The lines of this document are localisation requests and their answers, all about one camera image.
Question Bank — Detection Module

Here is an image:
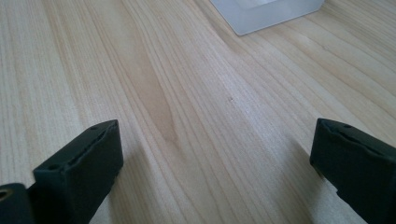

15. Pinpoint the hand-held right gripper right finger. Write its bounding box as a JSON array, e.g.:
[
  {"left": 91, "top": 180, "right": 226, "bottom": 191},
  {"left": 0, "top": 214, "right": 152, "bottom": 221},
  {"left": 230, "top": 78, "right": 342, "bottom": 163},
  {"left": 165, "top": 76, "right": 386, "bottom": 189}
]
[{"left": 309, "top": 118, "right": 396, "bottom": 224}]

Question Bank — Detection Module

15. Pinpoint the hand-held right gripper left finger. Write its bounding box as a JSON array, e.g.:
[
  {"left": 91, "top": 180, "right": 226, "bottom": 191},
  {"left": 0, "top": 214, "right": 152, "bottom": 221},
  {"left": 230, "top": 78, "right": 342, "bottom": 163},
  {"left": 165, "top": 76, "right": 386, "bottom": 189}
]
[{"left": 27, "top": 119, "right": 124, "bottom": 224}]

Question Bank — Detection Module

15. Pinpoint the translucent white plastic box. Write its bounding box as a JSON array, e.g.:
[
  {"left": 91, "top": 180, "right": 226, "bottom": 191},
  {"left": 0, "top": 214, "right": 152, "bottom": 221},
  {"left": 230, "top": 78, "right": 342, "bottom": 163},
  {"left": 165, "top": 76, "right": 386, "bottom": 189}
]
[{"left": 208, "top": 0, "right": 326, "bottom": 36}]

